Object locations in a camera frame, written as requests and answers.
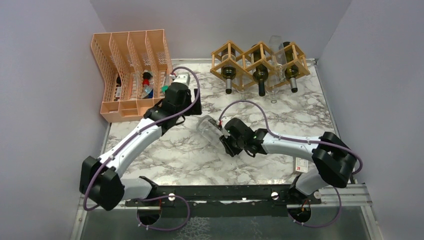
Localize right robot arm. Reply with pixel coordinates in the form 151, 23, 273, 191
218, 118, 358, 204

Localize peach plastic file organizer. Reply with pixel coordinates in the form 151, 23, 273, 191
90, 29, 173, 123

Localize slim clear glass bottle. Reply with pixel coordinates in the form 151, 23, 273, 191
265, 75, 280, 104

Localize green bottle silver cap front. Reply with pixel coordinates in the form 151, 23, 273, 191
221, 47, 237, 95

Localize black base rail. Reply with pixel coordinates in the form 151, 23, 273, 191
125, 184, 321, 218

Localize small items in organizer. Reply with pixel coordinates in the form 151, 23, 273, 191
113, 70, 154, 102

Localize small white red box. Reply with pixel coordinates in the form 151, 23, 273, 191
293, 157, 309, 173

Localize squat clear glass bottle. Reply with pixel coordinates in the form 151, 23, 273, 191
196, 115, 223, 148

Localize wooden lattice wine rack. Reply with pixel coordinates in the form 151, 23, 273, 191
210, 40, 310, 92

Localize green bottle black cap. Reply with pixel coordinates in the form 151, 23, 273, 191
251, 47, 269, 97

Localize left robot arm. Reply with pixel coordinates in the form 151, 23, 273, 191
79, 82, 202, 211

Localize green bottle silver cap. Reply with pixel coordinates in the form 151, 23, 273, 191
284, 48, 299, 93
221, 47, 237, 95

